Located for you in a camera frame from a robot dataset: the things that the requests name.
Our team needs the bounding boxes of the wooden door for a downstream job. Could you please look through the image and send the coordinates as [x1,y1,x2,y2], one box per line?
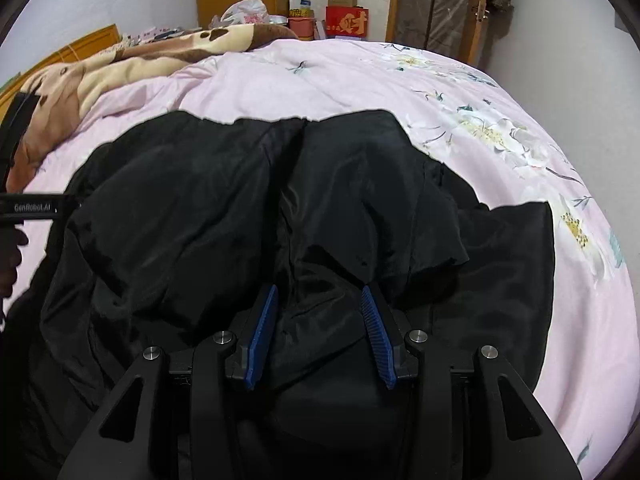
[462,0,493,63]

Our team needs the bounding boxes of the red gift box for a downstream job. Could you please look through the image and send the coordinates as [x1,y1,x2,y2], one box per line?
[325,6,371,40]

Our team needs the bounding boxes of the brown dog print blanket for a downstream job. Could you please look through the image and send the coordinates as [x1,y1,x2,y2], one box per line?
[5,24,301,193]

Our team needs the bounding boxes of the black hooded puffer jacket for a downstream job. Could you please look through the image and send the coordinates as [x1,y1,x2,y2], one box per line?
[10,109,556,480]

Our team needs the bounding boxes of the wooden door frame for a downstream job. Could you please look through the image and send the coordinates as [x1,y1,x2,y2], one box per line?
[385,0,404,43]

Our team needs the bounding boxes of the white plastic bag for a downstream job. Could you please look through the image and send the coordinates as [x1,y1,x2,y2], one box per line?
[209,0,271,28]

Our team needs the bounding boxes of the pink box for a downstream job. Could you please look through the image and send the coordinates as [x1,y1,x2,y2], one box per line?
[287,16,317,41]

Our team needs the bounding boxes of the wooden bed headboard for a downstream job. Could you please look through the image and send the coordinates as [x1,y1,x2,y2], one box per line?
[0,24,121,106]

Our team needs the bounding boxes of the cluttered bedside table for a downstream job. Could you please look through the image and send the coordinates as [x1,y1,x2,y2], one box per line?
[122,25,201,46]

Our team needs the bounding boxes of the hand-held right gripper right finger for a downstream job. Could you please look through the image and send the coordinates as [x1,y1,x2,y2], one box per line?
[361,282,583,480]

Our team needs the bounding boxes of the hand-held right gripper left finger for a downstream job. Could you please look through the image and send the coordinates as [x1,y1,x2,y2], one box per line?
[57,284,279,480]

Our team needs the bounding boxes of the person's left hand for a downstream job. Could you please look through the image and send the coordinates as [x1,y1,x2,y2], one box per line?
[0,229,30,307]

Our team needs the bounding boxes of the bed with pink floral duvet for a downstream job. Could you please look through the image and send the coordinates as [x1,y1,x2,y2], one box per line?
[15,37,640,480]

